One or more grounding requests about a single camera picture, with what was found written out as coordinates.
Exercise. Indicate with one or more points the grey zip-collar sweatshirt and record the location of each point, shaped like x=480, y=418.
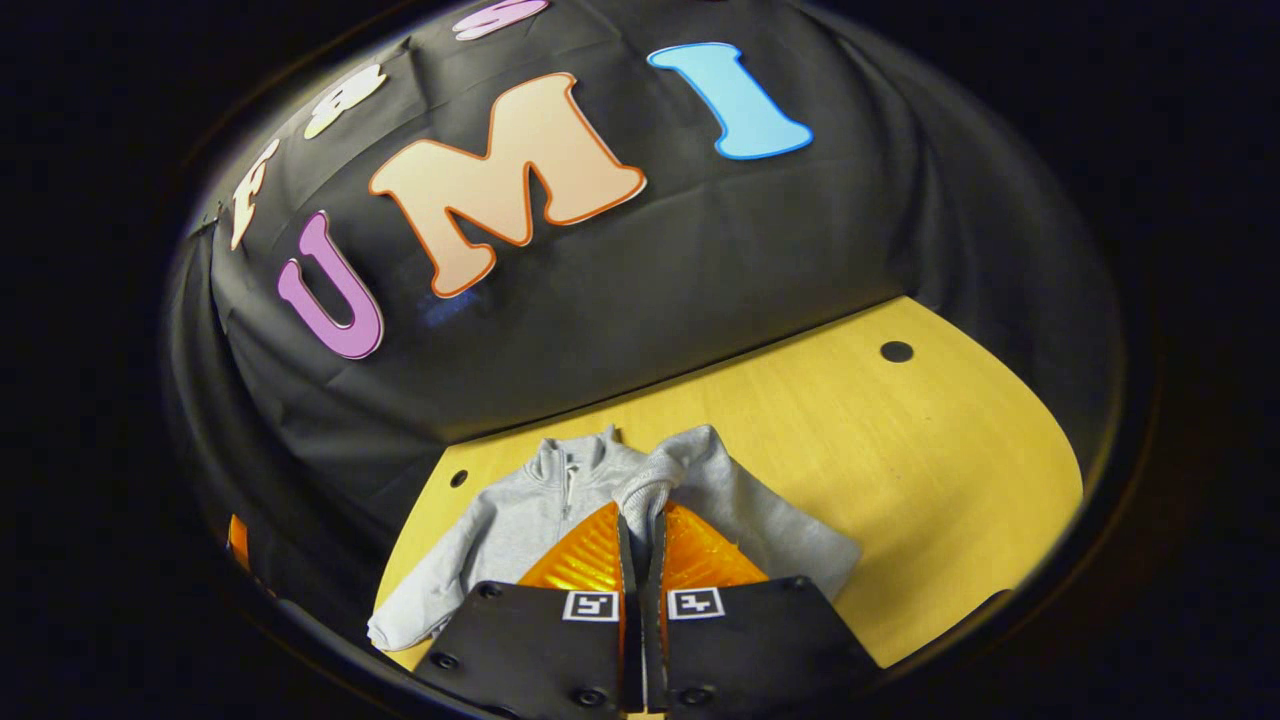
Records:
x=500, y=530

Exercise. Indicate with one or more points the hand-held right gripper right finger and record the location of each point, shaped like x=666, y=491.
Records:
x=760, y=650

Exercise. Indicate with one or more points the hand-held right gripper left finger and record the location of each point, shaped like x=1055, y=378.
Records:
x=540, y=650

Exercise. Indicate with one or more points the black backdrop cloth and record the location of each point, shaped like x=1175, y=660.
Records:
x=700, y=260

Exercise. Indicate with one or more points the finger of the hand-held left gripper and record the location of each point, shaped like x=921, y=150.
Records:
x=238, y=545

